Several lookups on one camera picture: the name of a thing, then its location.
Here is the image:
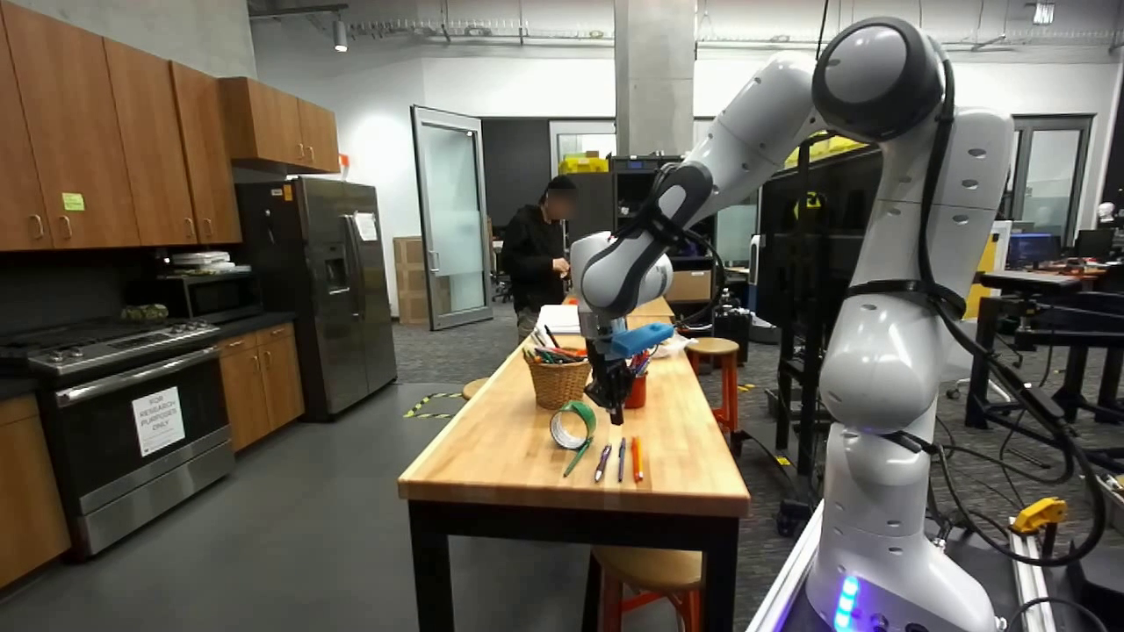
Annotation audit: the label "wooden table with black legs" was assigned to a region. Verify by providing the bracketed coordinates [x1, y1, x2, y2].
[398, 297, 754, 632]

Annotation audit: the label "wooden upper kitchen cabinets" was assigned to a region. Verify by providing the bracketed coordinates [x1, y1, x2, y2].
[0, 5, 245, 257]

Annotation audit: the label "concrete column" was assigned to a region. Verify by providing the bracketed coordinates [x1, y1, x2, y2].
[612, 0, 701, 163]

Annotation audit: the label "wooden lower kitchen cabinets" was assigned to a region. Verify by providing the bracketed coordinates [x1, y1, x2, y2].
[214, 320, 308, 456]

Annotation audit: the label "black workbench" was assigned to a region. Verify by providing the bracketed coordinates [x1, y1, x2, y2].
[963, 264, 1124, 431]

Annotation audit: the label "yellow clamp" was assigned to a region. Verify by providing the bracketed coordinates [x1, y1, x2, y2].
[1009, 493, 1070, 540]

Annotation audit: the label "white paper on oven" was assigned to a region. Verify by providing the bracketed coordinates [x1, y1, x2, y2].
[130, 384, 191, 465]

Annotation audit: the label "yellow equipment cart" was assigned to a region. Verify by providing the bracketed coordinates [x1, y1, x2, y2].
[967, 223, 1015, 326]

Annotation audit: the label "microwave oven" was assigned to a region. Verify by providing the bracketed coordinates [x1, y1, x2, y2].
[153, 264, 256, 322]

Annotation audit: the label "stack of white papers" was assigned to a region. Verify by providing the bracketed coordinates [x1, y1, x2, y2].
[534, 302, 585, 341]

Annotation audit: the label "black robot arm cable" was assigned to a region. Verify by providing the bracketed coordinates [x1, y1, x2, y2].
[881, 51, 1110, 572]

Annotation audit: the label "aluminium rail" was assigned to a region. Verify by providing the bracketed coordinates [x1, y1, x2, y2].
[743, 503, 828, 632]

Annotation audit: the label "round wooden stool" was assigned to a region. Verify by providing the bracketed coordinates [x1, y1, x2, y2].
[583, 546, 709, 632]
[682, 334, 743, 449]

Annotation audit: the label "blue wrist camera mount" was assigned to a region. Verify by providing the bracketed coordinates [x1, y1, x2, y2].
[606, 320, 682, 362]

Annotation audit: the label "stainless steel refrigerator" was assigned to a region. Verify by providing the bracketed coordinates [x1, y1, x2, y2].
[234, 173, 399, 421]

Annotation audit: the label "person in black clothes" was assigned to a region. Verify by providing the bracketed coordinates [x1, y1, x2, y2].
[500, 173, 583, 336]

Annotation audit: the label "wooden kitchen cabinets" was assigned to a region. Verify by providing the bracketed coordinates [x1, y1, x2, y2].
[0, 5, 245, 257]
[214, 320, 308, 456]

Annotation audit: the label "wicker basket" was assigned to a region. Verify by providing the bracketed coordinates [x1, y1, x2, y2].
[520, 345, 592, 410]

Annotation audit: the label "red mug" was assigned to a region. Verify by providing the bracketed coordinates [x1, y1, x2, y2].
[620, 367, 652, 410]

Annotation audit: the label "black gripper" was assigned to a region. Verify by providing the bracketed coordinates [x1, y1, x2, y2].
[583, 329, 643, 430]

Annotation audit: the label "stainless steel oven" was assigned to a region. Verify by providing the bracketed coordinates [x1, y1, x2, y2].
[19, 315, 237, 563]

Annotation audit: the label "black equipment rack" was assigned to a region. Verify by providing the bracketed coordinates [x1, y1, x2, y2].
[754, 143, 887, 476]

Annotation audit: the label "wooden cabinet above refrigerator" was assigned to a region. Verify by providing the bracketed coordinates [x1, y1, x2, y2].
[219, 74, 345, 177]

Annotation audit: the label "glass door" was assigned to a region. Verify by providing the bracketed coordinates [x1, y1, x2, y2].
[406, 104, 495, 334]

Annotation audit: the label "green masking tape roll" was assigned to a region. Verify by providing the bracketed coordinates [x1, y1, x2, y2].
[548, 396, 602, 456]

